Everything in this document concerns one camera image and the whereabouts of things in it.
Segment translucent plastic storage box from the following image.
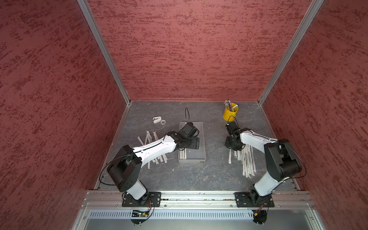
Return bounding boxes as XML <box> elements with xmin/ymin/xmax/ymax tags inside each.
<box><xmin>178</xmin><ymin>121</ymin><xmax>206</xmax><ymax>163</ymax></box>

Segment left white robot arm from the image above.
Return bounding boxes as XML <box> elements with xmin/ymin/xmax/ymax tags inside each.
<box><xmin>103</xmin><ymin>122</ymin><xmax>199</xmax><ymax>203</ymax></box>

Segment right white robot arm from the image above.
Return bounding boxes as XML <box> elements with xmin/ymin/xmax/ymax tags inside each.
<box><xmin>225</xmin><ymin>121</ymin><xmax>302</xmax><ymax>206</ymax></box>

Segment yellow pen holder cup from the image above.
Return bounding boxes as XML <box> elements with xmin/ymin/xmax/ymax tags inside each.
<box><xmin>223</xmin><ymin>103</ymin><xmax>239</xmax><ymax>122</ymax></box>

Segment pens in yellow cup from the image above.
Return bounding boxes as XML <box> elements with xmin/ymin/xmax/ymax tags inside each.
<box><xmin>224</xmin><ymin>100</ymin><xmax>239</xmax><ymax>112</ymax></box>

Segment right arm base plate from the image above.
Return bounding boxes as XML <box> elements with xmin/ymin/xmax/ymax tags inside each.
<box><xmin>234</xmin><ymin>191</ymin><xmax>275</xmax><ymax>209</ymax></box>

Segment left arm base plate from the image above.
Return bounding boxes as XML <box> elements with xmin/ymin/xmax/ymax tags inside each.
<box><xmin>122</xmin><ymin>191</ymin><xmax>162</xmax><ymax>208</ymax></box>

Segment aluminium front rail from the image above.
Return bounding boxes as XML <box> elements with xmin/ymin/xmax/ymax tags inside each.
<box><xmin>81</xmin><ymin>190</ymin><xmax>316</xmax><ymax>210</ymax></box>

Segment left aluminium corner post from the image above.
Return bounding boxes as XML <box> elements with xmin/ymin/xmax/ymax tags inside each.
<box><xmin>77</xmin><ymin>0</ymin><xmax>131</xmax><ymax>106</ymax></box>

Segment aluminium corner post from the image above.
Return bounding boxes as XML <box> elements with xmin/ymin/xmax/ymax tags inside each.
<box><xmin>258</xmin><ymin>0</ymin><xmax>324</xmax><ymax>107</ymax></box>
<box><xmin>77</xmin><ymin>0</ymin><xmax>131</xmax><ymax>106</ymax></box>

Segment right aluminium corner post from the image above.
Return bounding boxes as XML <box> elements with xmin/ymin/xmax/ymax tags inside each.
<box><xmin>258</xmin><ymin>0</ymin><xmax>324</xmax><ymax>107</ymax></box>

